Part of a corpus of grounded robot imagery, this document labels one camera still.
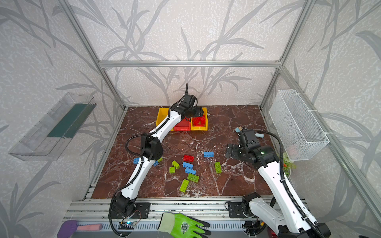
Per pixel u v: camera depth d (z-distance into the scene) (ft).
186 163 2.86
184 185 2.64
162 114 3.70
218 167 2.85
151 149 2.18
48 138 2.14
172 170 2.83
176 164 2.84
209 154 3.02
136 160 2.93
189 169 2.79
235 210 2.42
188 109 2.66
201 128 3.36
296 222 1.22
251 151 1.70
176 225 2.27
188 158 2.99
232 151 2.11
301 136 2.01
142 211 2.40
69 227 2.27
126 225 2.36
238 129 3.43
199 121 3.53
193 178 2.74
